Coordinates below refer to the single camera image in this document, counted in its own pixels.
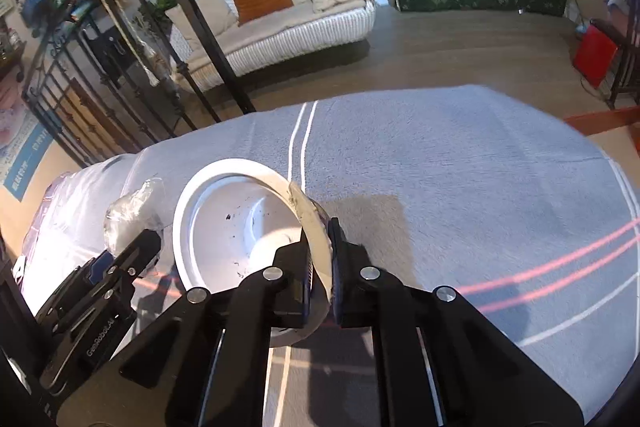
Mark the red box on floor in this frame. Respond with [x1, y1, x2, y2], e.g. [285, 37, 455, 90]
[573, 25, 618, 89]

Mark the clear crumpled plastic wrap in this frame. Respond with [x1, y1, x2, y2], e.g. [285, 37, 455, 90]
[103, 178, 165, 258]

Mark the white wicker swing sofa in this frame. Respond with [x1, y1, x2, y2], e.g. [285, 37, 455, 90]
[195, 0, 375, 76]

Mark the grey striped bed sheet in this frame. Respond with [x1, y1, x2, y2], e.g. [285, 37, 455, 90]
[21, 86, 639, 419]

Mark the black iron bed frame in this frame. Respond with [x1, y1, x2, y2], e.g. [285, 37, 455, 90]
[22, 0, 255, 167]

